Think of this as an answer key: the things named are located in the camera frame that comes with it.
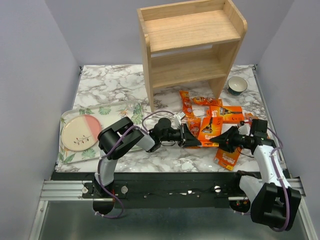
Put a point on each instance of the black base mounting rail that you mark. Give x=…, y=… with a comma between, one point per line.
x=158, y=190

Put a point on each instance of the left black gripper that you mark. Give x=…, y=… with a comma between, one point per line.
x=190, y=140

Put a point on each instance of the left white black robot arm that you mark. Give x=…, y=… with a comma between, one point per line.
x=117, y=139

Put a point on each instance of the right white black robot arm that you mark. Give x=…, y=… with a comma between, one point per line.
x=273, y=202

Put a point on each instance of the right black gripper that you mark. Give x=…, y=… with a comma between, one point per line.
x=225, y=137

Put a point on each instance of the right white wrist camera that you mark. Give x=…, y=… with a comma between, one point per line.
x=244, y=127

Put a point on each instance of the orange razor pouch upright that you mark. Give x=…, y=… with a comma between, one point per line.
x=186, y=103

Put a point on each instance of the cream and pink plate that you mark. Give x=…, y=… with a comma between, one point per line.
x=81, y=132

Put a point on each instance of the dark green ceramic bowl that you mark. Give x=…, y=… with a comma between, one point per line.
x=236, y=85

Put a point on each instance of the orange razor box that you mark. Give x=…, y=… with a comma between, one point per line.
x=226, y=159
x=211, y=127
x=229, y=114

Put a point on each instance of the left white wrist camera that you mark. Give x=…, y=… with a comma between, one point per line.
x=178, y=117

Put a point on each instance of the orange razor pouch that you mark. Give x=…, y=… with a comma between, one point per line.
x=186, y=103
x=194, y=125
x=207, y=101
x=249, y=117

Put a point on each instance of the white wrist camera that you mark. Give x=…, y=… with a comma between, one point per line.
x=178, y=117
x=244, y=127

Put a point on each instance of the clear drinking glass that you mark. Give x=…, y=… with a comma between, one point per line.
x=131, y=101

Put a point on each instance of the aluminium frame rail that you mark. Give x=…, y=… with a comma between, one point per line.
x=72, y=190

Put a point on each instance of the wooden two-tier shelf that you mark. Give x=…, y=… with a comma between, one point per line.
x=190, y=41

